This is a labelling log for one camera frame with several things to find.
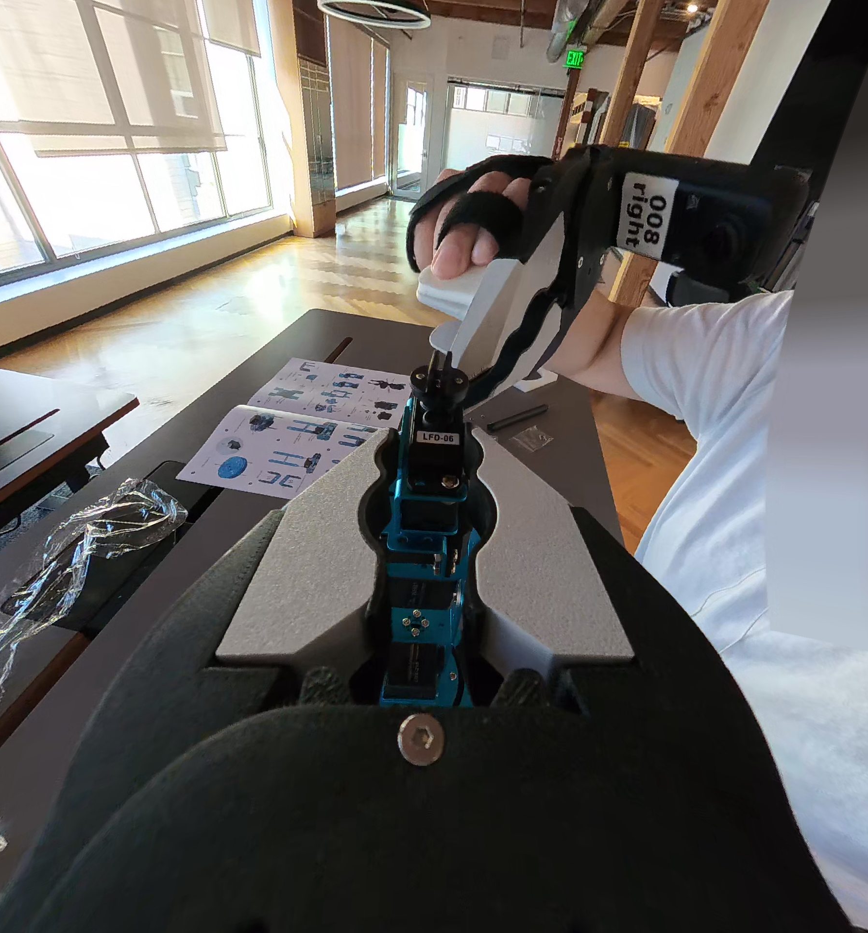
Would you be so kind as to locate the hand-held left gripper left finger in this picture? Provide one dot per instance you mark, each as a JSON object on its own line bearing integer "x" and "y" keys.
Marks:
{"x": 295, "y": 583}

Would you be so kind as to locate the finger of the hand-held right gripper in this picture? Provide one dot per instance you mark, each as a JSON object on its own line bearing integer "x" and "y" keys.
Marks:
{"x": 532, "y": 357}
{"x": 499, "y": 306}

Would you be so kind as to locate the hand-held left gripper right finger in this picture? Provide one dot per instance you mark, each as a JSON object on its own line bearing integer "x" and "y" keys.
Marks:
{"x": 550, "y": 583}

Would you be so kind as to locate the black electric screwdriver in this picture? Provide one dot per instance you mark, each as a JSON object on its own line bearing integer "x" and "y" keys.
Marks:
{"x": 517, "y": 418}

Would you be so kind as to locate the blue toy robot arm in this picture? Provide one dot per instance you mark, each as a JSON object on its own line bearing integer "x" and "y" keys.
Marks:
{"x": 426, "y": 503}

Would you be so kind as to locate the person's right forearm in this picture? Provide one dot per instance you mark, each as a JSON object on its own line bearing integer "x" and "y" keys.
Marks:
{"x": 608, "y": 350}

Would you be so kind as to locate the dark grey desk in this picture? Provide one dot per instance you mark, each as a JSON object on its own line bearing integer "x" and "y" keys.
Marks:
{"x": 572, "y": 452}

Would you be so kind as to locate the grey wood-edged desk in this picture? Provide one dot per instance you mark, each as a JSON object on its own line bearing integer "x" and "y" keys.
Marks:
{"x": 26, "y": 408}

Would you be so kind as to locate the person's right hand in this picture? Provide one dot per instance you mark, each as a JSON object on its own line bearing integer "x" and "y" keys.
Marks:
{"x": 463, "y": 248}

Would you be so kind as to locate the printed instruction booklet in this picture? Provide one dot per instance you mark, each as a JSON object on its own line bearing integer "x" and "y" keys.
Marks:
{"x": 273, "y": 437}

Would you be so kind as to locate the person's white shirt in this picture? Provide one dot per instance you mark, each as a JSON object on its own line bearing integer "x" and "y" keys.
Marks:
{"x": 732, "y": 510}

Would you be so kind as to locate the crumpled clear plastic wrap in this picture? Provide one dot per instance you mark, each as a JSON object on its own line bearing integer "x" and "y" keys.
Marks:
{"x": 113, "y": 510}

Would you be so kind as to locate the green exit sign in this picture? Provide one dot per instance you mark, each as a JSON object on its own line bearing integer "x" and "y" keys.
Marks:
{"x": 576, "y": 59}

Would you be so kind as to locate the beige roller blind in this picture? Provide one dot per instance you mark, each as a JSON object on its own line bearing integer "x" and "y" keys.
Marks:
{"x": 149, "y": 87}

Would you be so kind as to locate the large side window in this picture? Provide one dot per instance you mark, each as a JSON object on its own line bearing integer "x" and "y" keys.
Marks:
{"x": 77, "y": 204}

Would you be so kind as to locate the wooden post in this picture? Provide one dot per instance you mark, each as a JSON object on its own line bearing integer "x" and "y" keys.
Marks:
{"x": 634, "y": 146}
{"x": 710, "y": 73}

